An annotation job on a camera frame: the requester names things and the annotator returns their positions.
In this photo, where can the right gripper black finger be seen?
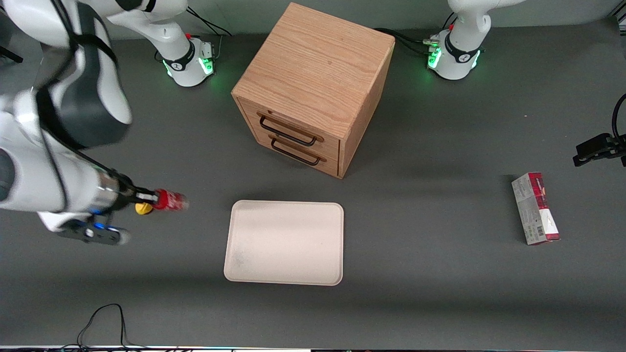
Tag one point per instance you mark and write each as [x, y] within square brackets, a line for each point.
[124, 206]
[144, 196]

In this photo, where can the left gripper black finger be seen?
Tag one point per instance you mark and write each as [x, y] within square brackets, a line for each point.
[589, 150]
[615, 142]

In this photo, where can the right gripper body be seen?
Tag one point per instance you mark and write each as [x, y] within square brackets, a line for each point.
[124, 194]

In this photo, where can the coke bottle with yellow cap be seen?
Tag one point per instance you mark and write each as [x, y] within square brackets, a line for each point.
[171, 200]

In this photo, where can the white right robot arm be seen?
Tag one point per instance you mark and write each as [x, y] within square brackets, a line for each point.
[73, 98]

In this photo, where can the beige plastic tray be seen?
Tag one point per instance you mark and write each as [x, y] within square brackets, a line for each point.
[284, 242]

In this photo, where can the red plaid cardboard box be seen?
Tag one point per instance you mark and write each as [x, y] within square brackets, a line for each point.
[535, 208]

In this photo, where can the wooden two-drawer cabinet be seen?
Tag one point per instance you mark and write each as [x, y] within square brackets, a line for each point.
[313, 73]

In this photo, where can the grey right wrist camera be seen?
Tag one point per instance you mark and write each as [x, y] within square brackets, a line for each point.
[93, 233]

